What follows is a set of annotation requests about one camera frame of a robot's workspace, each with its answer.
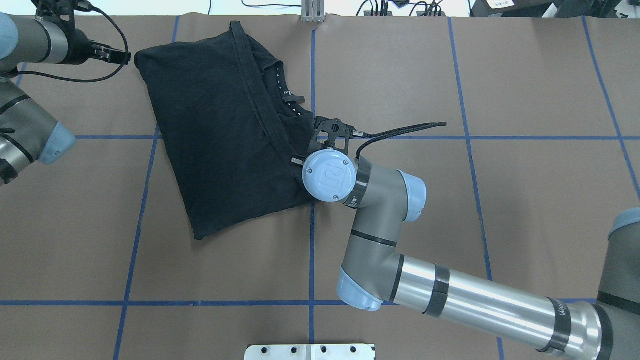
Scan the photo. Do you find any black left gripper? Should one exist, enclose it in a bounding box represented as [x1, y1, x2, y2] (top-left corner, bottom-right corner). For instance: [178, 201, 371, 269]
[31, 0, 131, 66]

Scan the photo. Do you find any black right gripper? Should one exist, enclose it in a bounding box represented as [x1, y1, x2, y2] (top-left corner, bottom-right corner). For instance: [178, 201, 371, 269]
[291, 116, 365, 167]

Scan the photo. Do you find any black graphic t-shirt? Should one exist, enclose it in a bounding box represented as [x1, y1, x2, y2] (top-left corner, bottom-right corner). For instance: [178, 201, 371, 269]
[134, 21, 315, 240]

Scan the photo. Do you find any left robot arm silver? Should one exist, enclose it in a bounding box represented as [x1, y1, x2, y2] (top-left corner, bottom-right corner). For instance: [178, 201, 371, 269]
[0, 0, 132, 185]

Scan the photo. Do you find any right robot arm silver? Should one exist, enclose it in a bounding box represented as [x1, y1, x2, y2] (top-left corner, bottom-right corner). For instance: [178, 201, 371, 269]
[291, 116, 639, 360]

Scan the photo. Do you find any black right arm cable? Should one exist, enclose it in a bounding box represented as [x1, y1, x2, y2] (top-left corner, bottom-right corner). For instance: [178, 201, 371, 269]
[355, 121, 448, 161]

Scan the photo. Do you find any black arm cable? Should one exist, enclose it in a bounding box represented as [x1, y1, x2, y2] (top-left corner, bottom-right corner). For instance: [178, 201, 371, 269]
[355, 121, 448, 161]
[20, 6, 131, 84]

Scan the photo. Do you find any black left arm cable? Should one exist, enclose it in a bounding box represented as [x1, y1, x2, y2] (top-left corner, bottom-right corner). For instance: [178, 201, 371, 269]
[20, 6, 131, 84]

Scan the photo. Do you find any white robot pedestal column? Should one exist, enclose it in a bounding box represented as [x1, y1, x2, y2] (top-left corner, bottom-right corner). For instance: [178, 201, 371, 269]
[244, 343, 377, 360]

